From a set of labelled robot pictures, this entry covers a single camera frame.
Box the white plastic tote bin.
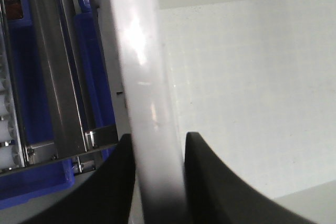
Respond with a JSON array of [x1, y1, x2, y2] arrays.
[[99, 0, 335, 223]]

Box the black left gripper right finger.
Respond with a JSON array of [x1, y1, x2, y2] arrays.
[[184, 132, 312, 223]]

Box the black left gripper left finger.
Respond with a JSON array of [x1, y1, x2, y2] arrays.
[[25, 134, 135, 223]]

